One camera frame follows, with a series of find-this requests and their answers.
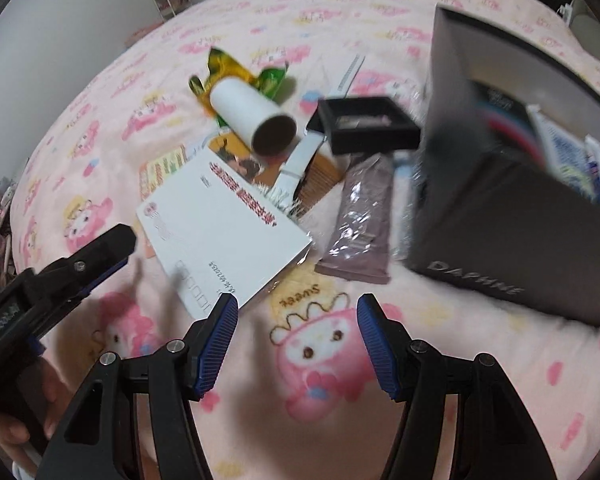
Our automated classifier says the small black square box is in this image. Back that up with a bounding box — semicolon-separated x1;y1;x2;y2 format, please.
319;96;422;157

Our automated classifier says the pink printed blanket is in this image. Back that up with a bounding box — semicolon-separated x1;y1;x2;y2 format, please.
7;0;600;480

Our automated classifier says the white and blue pouch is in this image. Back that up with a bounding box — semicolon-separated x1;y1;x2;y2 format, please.
525;104;600;201

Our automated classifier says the long black box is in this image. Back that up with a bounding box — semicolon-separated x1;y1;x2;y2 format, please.
472;79;548;166

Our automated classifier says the green and yellow wrapper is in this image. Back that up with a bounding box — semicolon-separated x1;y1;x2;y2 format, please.
189;47;288;128

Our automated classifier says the white envelope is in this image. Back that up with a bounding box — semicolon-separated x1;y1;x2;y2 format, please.
136;149;315;321

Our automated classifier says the dark grey box container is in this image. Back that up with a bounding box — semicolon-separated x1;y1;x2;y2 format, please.
405;4;600;330

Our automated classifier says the pink cloth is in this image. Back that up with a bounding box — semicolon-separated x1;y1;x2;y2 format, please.
127;20;166;43

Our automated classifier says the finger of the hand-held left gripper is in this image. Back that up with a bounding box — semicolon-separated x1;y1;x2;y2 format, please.
32;224;137;307

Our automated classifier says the orange photo card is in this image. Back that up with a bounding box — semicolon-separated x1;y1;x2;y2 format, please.
207;134;276;186

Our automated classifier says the mauve sachet packet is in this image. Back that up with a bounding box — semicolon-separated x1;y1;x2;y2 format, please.
314;152;397;285

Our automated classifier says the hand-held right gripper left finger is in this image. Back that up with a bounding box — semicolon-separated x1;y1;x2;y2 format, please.
37;292;240;480

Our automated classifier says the white strap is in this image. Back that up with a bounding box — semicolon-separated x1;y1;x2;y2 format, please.
269;127;328;211

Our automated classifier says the white plastic comb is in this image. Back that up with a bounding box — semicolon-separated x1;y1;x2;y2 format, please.
335;54;367;98

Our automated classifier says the wooden comb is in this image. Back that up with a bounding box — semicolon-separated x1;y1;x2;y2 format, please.
295;152;346;218

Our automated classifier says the yellow printed leaflet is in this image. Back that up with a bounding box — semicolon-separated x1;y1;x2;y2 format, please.
139;144;188;201

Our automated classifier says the person's left hand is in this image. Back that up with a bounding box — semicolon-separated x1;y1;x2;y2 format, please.
0;357;73;466

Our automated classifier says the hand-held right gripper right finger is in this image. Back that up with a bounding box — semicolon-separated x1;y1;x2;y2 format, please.
356;292;556;480

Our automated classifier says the white paper roll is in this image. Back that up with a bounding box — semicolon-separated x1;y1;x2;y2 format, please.
209;77;300;157

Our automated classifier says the clear plastic packet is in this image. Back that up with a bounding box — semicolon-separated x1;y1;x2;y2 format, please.
390;152;423;261

